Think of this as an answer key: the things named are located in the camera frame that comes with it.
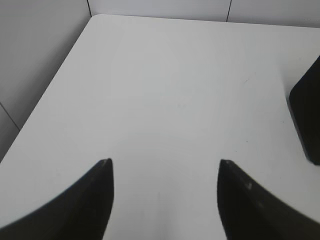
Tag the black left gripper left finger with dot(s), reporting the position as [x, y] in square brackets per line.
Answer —
[81, 212]

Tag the black bag with tan handles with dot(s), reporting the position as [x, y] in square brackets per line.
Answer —
[304, 100]

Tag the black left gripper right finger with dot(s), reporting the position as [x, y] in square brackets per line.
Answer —
[249, 212]

